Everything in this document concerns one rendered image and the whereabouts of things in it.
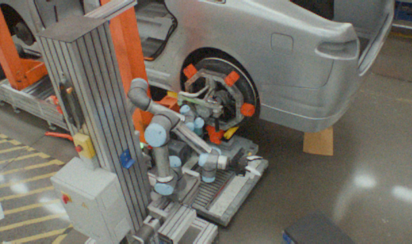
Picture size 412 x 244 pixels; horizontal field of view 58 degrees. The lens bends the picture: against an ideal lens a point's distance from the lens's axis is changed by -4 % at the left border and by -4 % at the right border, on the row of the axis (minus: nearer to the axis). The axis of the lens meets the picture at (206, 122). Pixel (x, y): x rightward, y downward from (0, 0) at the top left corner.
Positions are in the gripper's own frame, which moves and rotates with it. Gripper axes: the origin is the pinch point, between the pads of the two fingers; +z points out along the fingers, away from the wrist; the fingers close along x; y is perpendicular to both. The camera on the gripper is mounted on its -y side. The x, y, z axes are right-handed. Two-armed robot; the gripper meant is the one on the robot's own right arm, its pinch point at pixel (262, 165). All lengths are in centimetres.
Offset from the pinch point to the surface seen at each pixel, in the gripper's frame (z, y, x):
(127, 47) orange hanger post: -107, -26, -82
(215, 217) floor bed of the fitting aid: -30, 111, -61
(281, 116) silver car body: 12, 24, -97
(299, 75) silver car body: 19, -18, -87
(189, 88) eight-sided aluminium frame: -68, 21, -119
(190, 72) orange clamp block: -67, 4, -115
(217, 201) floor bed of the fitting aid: -30, 108, -78
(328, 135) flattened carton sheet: 72, 90, -185
